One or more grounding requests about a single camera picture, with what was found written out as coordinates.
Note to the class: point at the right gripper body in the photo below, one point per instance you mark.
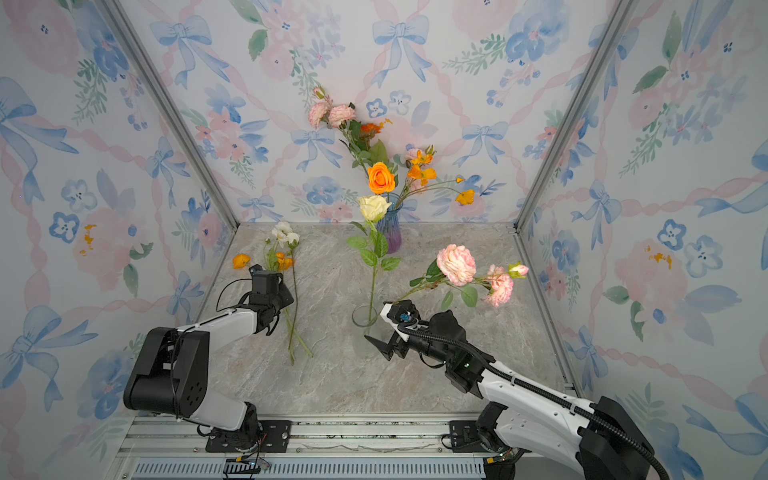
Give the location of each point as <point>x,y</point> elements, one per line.
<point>423,346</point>

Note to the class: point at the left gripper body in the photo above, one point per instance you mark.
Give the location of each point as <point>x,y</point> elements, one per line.
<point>285,298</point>

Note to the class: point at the clear glass jar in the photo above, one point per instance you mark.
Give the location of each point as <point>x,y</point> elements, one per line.
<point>363,324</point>

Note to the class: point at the white cream rose stem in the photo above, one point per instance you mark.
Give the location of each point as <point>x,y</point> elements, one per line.
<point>285,239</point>

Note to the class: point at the small pink rose stem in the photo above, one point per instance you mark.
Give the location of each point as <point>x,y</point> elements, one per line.
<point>455,269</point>

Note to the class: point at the blue purple glass vase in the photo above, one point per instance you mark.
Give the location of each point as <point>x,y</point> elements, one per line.
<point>389,226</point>

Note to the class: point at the cream yellow rose stem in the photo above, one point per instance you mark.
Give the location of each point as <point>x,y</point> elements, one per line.
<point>372,245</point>

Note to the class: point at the orange poppy stem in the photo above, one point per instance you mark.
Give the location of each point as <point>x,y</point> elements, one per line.
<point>430,182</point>

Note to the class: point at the dark orange gerbera stem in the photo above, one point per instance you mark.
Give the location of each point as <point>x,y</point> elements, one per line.
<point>372,149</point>

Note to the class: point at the pink rose bunch stem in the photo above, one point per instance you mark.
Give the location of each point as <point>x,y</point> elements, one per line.
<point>339,117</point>

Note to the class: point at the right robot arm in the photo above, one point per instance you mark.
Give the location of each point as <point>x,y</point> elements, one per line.
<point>598,439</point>

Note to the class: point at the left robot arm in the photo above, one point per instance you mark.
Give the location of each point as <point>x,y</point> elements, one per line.
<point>171,374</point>

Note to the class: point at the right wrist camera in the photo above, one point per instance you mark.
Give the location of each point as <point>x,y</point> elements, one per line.
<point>402,316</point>

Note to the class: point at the aluminium rail frame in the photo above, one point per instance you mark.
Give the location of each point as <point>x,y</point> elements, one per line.
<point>328,446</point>

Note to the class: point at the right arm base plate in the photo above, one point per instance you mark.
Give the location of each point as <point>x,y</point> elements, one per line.
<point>466,436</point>

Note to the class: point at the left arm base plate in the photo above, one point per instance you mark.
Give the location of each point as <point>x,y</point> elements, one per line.
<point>272,436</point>

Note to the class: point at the left corner aluminium post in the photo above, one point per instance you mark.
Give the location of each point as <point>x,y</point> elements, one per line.
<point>117,18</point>

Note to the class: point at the corner aluminium post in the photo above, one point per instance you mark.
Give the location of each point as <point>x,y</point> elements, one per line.
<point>614,29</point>
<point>117,18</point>

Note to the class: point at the right corner aluminium post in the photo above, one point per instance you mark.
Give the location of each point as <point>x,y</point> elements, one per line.
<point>614,29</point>

